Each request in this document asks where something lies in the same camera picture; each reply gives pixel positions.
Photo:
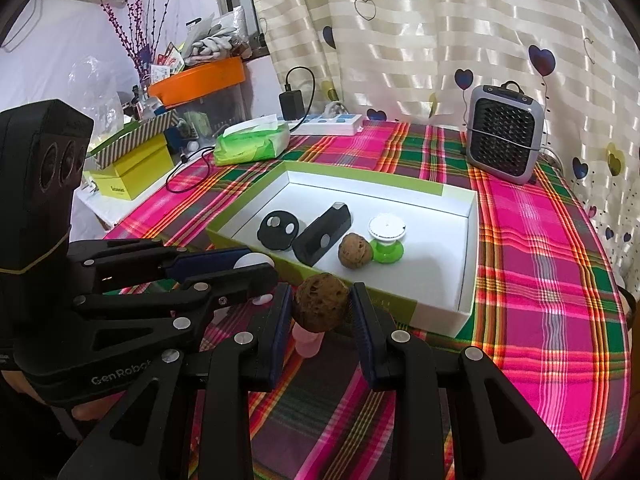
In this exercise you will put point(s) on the purple flower branches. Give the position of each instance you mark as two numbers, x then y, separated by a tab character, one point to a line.
137	35

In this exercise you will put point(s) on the striped box lid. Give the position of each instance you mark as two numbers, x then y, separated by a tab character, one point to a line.
130	137

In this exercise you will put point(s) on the yellow cardboard box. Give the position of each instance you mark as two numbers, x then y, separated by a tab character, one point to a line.
135	175

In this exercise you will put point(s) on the clear plastic bin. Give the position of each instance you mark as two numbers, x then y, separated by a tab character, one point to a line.
220	107

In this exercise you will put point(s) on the striped heart print curtain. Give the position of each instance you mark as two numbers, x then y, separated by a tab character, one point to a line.
425	35

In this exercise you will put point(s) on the colourful paper packets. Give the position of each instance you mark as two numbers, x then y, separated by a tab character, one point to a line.
167	60

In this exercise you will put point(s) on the white and blue power strip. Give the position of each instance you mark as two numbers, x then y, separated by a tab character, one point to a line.
330	124

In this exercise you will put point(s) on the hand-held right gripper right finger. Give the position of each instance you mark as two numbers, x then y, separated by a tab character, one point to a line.
367	340

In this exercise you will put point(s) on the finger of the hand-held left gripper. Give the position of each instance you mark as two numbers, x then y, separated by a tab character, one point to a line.
210	262
240	280

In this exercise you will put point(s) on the black charger adapter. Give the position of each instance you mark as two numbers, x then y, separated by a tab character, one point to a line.
291	105

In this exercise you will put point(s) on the black rectangular device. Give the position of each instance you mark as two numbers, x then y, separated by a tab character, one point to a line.
315	240

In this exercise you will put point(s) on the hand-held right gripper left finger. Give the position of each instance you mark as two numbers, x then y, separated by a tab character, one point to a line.
275	340

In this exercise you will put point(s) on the black disc with white dots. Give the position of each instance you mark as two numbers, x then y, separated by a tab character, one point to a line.
274	237

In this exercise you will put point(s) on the clear plastic bag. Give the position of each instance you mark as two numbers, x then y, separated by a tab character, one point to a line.
95	85

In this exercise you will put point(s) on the green and white cardboard box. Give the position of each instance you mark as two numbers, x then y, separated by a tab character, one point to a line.
425	240

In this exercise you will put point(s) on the green tissue pack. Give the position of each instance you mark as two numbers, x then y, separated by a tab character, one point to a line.
252	142

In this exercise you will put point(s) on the white round container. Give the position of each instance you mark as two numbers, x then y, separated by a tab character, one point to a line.
255	261

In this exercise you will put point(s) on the plaid tablecloth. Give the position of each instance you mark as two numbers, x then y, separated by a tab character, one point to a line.
540	285

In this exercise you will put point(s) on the brown walnut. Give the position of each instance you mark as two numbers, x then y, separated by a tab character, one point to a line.
356	252
320	302

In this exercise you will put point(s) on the white power plug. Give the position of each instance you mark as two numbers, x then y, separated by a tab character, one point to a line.
335	108

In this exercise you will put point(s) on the orange tray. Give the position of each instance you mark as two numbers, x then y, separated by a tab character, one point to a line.
200	80

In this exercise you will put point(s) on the grey desktop heater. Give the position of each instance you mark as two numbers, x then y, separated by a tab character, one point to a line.
500	135

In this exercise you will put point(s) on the person's left hand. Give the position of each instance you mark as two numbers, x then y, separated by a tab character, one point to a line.
90	411

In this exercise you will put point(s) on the wooden wardrobe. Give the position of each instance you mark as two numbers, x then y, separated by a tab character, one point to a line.
630	320

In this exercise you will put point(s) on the pink clip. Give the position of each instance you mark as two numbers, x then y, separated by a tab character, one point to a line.
307	342

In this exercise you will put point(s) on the white gloves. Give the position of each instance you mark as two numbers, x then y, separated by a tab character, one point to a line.
215	40

